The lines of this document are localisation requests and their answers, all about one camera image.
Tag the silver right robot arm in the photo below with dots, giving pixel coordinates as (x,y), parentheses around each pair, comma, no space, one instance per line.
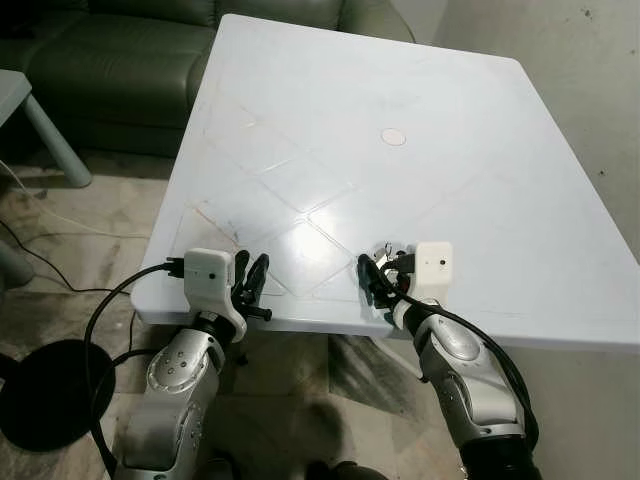
(465,385)

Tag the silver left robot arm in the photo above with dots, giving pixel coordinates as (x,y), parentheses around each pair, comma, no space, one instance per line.
(175,390)

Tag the round white table cap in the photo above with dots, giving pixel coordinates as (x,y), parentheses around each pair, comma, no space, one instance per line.
(394,137)

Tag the dark right robot leg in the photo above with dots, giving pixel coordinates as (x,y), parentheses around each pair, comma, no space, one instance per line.
(345,471)

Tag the black round stand base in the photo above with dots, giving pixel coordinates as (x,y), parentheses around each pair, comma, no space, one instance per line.
(50,395)

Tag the grey side table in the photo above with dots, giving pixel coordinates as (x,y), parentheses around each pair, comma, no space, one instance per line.
(50,135)

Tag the dark green leather sofa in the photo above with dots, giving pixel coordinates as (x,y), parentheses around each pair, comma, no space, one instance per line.
(120,70)

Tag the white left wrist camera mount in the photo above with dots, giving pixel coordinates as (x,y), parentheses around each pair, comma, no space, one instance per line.
(207,272)

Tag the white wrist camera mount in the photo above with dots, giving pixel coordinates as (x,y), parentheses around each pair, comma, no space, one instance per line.
(434,268)
(207,272)

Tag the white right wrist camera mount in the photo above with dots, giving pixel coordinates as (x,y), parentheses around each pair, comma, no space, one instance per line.
(434,268)

